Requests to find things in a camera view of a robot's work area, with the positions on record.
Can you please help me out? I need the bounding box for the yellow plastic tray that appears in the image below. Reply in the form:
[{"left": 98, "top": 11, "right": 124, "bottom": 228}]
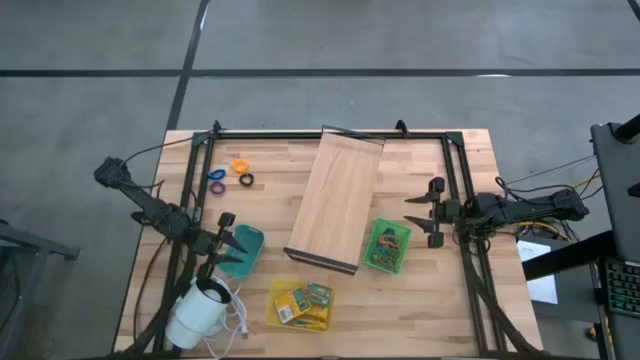
[{"left": 264, "top": 278, "right": 336, "bottom": 334}]

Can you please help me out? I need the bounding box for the green plastic tray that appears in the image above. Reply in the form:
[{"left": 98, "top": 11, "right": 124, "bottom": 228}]
[{"left": 362, "top": 217, "right": 413, "bottom": 276}]

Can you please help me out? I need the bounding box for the wooden riser with black frame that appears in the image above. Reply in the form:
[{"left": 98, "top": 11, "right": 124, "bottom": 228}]
[{"left": 283, "top": 124, "right": 387, "bottom": 276}]

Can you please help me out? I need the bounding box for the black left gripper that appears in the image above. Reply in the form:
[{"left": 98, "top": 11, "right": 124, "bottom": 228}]
[{"left": 192, "top": 212, "right": 250, "bottom": 280}]

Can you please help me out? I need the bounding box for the backlit keyboard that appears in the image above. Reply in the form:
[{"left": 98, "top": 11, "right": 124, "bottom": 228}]
[{"left": 603, "top": 257, "right": 640, "bottom": 320}]

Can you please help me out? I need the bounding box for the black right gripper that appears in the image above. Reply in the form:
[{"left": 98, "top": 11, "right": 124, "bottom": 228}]
[{"left": 403, "top": 176, "right": 463, "bottom": 249}]

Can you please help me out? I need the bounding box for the black aluminium table frame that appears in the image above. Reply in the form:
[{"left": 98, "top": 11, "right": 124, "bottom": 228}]
[{"left": 117, "top": 119, "right": 542, "bottom": 359}]

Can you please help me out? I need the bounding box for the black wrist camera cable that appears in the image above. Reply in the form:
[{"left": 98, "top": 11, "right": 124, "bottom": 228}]
[{"left": 494, "top": 175, "right": 576, "bottom": 202}]

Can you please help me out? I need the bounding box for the white paper sheet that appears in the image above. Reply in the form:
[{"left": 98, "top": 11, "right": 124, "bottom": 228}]
[{"left": 517, "top": 239, "right": 559, "bottom": 305}]

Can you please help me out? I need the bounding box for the white spot lamp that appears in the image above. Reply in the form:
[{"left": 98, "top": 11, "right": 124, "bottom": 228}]
[{"left": 164, "top": 277, "right": 234, "bottom": 350}]

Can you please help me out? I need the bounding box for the black desk beam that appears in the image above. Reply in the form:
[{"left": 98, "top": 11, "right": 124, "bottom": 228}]
[{"left": 522, "top": 229, "right": 616, "bottom": 282}]

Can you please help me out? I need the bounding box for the hair ties pile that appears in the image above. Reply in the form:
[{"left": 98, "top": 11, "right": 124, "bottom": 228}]
[{"left": 372, "top": 249, "right": 401, "bottom": 272}]

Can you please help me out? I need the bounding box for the grey metal stand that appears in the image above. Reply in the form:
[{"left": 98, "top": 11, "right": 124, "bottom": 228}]
[{"left": 0, "top": 219, "right": 82, "bottom": 360}]

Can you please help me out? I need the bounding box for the teal plastic tray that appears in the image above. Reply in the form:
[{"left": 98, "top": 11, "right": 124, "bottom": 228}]
[{"left": 217, "top": 223, "right": 266, "bottom": 280}]

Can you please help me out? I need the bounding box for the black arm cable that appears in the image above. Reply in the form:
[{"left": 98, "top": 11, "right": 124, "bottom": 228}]
[{"left": 119, "top": 135, "right": 209, "bottom": 166}]

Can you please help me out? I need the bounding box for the white lamp cable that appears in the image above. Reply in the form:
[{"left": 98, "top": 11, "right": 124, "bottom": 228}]
[{"left": 199, "top": 274, "right": 250, "bottom": 359}]

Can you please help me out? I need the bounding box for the large yellow crayon box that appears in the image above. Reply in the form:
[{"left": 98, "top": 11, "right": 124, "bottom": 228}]
[{"left": 273, "top": 287, "right": 313, "bottom": 325}]

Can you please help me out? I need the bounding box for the yellow cable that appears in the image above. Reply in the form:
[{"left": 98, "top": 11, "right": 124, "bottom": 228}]
[{"left": 517, "top": 169, "right": 601, "bottom": 241}]

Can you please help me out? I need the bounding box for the green crayon box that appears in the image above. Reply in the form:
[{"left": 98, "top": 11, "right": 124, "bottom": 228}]
[{"left": 305, "top": 281, "right": 334, "bottom": 308}]

